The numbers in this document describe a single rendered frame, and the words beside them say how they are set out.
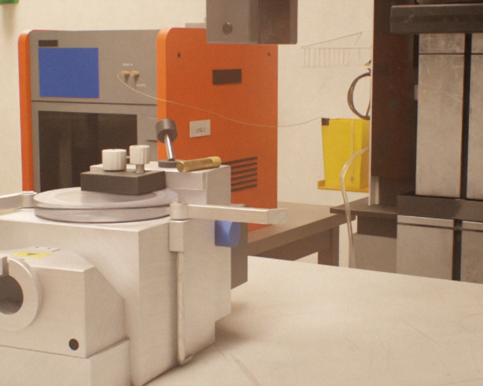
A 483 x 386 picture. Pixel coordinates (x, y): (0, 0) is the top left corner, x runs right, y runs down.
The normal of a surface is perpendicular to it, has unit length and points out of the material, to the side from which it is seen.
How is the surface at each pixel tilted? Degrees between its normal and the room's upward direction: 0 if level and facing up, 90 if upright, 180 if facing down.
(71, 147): 90
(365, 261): 90
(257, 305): 0
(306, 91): 90
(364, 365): 0
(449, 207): 90
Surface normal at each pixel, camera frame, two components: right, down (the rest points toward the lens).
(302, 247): 0.86, 0.07
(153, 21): -0.51, 0.12
